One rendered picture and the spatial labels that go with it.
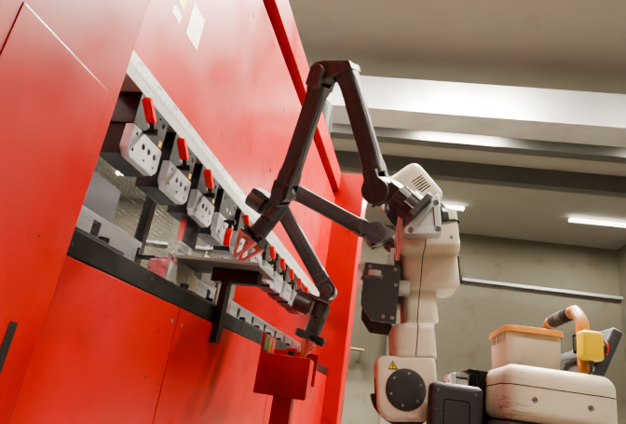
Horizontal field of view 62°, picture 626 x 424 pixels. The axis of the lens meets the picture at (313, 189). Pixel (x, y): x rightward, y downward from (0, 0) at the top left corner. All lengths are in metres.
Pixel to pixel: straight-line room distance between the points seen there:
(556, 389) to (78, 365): 1.01
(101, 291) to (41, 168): 0.38
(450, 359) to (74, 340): 11.85
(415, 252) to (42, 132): 1.09
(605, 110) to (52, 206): 6.53
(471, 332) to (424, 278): 11.26
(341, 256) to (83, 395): 2.90
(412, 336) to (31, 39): 1.14
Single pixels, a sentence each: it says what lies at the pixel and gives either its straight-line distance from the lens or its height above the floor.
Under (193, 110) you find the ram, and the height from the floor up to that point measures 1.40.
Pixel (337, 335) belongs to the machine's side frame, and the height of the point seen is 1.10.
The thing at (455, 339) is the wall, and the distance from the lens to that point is 12.72.
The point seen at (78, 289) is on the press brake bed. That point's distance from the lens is 1.02.
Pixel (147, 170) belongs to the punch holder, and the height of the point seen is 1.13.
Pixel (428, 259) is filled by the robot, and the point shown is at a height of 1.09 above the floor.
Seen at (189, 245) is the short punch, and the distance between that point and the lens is 1.71.
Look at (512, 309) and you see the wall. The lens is 13.10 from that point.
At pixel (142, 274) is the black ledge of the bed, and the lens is 1.19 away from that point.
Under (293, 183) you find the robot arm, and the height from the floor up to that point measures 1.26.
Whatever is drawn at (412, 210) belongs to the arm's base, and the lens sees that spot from 1.40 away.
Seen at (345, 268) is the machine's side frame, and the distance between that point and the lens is 3.78.
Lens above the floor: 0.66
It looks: 22 degrees up
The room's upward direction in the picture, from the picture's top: 9 degrees clockwise
